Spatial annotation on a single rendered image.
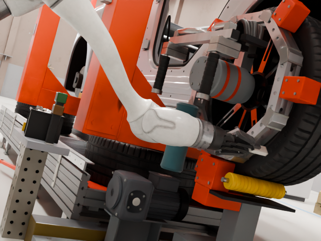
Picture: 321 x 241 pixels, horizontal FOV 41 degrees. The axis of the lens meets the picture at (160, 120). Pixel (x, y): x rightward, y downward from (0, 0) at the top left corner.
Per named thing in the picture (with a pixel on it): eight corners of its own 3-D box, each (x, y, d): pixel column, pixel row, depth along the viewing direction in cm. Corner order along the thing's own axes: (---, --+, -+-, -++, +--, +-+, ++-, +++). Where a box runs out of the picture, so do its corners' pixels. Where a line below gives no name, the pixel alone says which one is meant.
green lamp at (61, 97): (65, 104, 170) (68, 94, 170) (56, 101, 168) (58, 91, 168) (63, 103, 174) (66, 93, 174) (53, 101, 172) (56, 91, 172)
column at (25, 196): (25, 239, 189) (49, 147, 189) (1, 237, 184) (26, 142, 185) (21, 232, 198) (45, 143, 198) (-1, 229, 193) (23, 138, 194)
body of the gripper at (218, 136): (201, 153, 133) (225, 159, 137) (217, 137, 127) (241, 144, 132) (197, 134, 137) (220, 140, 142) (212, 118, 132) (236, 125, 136)
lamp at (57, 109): (62, 116, 170) (65, 106, 170) (52, 114, 168) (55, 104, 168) (60, 115, 174) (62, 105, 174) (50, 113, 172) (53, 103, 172)
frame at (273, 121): (274, 174, 138) (317, 9, 138) (258, 170, 135) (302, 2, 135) (189, 146, 187) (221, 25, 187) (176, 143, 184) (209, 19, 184)
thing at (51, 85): (94, 120, 384) (104, 83, 384) (36, 106, 360) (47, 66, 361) (89, 118, 399) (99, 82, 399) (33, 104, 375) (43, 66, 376)
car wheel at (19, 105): (81, 136, 505) (87, 116, 505) (47, 131, 444) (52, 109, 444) (37, 123, 531) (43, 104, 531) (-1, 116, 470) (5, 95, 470)
